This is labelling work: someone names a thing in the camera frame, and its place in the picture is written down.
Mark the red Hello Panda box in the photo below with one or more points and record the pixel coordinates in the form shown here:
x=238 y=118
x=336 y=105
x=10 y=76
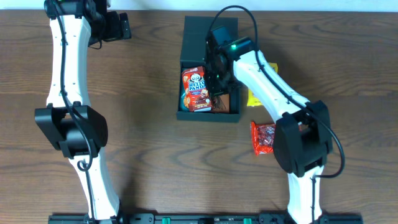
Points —
x=197 y=97

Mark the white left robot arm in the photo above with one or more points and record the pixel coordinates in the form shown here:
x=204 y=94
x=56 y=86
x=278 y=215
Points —
x=68 y=121

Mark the dark green open box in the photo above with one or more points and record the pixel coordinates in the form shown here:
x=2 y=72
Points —
x=193 y=55

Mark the red Hacks candy bag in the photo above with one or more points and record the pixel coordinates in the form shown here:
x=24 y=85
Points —
x=262 y=137

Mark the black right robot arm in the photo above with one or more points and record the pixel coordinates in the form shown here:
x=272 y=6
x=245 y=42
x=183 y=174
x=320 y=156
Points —
x=301 y=140

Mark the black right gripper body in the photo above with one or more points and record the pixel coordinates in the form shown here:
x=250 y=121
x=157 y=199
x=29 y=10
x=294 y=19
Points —
x=219 y=83

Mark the yellow Hacks candy bag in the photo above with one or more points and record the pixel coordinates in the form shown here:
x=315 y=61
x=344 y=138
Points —
x=256 y=98

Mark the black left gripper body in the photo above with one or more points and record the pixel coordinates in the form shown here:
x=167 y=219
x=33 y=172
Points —
x=112 y=32

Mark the brown chocolate stick box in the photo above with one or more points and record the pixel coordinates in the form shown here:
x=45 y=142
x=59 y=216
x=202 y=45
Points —
x=220 y=104

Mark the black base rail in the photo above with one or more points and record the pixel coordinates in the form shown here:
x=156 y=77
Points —
x=148 y=218

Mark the teal cookie packet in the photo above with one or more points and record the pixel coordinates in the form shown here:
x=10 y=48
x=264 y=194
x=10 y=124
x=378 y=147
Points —
x=184 y=93

